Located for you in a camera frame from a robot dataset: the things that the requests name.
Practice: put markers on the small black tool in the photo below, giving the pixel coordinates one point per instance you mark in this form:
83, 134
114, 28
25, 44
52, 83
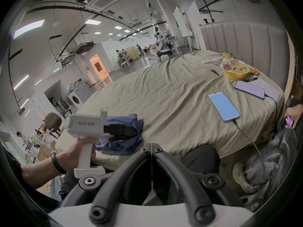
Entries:
215, 72

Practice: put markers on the grey padded headboard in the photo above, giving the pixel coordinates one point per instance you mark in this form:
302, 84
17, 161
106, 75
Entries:
243, 39

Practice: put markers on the bed with beige sheet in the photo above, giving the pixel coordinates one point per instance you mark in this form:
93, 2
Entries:
165, 98

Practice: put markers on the yellow snack bag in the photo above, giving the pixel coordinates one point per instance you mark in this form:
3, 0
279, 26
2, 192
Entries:
227, 55

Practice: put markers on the yellow instant noodle bowl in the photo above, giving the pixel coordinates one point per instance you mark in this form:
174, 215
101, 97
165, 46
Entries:
235, 71

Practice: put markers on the blue shirt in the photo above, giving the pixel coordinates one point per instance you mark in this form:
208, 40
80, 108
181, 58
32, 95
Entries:
125, 148

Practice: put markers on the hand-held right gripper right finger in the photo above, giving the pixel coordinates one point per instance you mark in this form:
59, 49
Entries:
189, 183

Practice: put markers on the phone with blue screen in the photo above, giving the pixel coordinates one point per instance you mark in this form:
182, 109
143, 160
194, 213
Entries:
223, 106

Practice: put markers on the orange snack packet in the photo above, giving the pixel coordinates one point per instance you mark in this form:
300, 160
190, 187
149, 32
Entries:
254, 70

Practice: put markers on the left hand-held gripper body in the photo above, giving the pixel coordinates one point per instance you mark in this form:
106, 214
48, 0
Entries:
85, 124

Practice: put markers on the white flat box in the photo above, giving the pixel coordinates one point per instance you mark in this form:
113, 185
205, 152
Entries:
269, 90

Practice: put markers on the person's left hand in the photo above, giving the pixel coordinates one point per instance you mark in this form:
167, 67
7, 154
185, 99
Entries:
73, 154

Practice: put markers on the person's left forearm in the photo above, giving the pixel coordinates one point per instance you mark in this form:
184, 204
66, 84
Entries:
37, 171

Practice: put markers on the white humanoid robot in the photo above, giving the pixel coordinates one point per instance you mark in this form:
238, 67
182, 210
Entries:
162, 45

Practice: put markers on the brown round chair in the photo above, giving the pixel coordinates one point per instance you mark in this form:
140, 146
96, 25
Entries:
53, 122

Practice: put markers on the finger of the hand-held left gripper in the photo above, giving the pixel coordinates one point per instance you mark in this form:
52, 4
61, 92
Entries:
130, 131
120, 138

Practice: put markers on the person's body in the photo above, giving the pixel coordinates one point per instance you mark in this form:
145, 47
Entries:
14, 174

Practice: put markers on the white washing machine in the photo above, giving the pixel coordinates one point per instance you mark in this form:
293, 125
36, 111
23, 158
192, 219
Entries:
81, 93

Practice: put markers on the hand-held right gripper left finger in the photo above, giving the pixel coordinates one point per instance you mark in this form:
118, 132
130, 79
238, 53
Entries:
113, 183

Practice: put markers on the black pen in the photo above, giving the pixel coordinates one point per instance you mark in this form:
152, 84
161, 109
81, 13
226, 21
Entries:
251, 79

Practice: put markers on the phone with purple screen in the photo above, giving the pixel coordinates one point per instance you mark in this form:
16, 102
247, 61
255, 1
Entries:
249, 89

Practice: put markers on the person's legs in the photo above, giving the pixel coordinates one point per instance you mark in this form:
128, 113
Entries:
201, 157

